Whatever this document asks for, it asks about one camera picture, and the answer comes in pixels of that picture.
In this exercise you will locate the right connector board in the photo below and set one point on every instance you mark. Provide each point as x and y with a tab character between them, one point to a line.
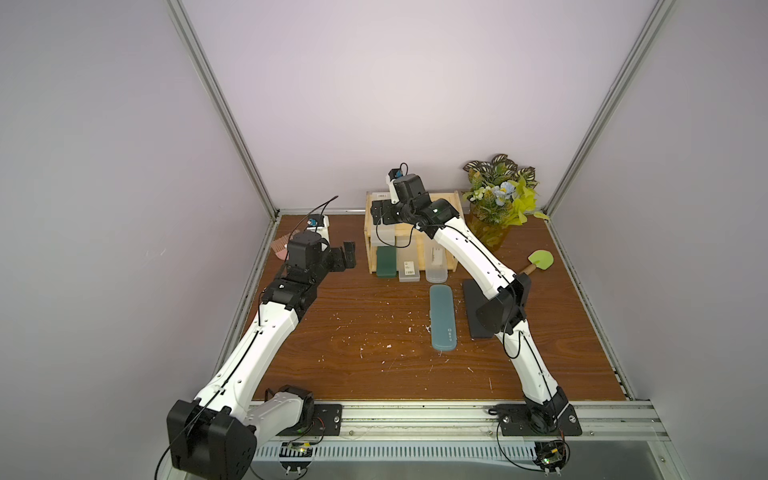
551	456

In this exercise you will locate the wooden two-tier shelf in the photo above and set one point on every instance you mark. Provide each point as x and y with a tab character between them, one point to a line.
403	231

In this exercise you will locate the left connector board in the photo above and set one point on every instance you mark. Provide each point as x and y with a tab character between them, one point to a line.
295	458

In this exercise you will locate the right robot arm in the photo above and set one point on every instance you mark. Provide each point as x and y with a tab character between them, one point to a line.
503	312

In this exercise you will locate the connector board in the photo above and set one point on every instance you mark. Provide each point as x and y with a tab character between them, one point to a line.
295	458
551	456

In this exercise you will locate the pink hand brush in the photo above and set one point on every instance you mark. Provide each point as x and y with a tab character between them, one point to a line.
279	247

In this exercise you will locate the dark green pencil case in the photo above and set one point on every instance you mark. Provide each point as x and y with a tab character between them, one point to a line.
386	262

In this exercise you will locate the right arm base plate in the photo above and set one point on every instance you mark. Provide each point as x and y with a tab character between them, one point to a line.
519	420

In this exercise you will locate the rounded translucent pencil case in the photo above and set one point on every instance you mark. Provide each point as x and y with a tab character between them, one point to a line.
436	271

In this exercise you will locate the translucent labelled pencil case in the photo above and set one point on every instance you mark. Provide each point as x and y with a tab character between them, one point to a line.
408	264

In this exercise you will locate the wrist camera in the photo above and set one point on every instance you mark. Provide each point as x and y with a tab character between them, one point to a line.
392	176
318	223

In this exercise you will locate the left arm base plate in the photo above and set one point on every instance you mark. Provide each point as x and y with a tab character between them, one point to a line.
325	420

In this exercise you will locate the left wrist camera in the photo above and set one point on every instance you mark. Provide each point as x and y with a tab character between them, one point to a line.
318	223

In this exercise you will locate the black pencil case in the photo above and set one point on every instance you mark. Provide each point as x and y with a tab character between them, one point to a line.
474	299

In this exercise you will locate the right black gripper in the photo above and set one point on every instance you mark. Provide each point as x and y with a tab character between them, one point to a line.
384	212

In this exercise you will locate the tall translucent white pencil case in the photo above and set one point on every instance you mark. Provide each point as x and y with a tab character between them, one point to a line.
381	234

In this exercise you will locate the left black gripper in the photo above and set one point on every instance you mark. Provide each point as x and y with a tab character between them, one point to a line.
338	265

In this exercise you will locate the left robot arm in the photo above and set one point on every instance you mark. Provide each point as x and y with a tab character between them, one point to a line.
215	435

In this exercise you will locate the green spatula wooden handle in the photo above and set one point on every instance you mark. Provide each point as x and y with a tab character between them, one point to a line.
538	260

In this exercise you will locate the amber vase with plants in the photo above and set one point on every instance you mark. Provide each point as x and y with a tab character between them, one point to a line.
502	195

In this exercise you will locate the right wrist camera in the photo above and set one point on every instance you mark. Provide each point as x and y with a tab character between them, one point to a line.
392	176

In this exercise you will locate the teal pencil case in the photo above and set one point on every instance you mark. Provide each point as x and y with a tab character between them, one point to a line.
442	318

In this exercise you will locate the aluminium front rail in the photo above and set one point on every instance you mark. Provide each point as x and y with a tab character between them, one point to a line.
469	420

